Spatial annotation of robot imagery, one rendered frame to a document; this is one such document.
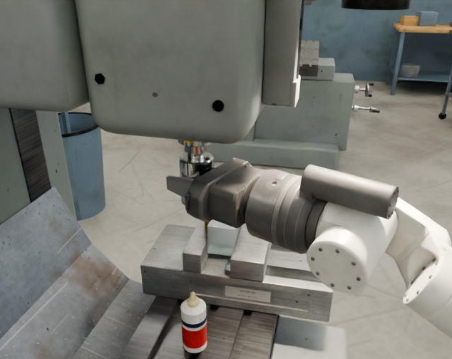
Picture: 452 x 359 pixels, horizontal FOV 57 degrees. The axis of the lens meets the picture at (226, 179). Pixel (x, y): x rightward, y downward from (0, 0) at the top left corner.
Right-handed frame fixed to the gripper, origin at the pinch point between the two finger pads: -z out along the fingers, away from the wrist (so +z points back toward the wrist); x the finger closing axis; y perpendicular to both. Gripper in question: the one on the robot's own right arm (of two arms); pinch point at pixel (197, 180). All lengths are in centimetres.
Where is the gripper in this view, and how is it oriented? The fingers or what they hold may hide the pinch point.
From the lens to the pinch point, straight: 58.6
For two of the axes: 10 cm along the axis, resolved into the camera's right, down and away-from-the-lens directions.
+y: 0.1, 9.0, 4.3
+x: -5.9, 3.5, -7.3
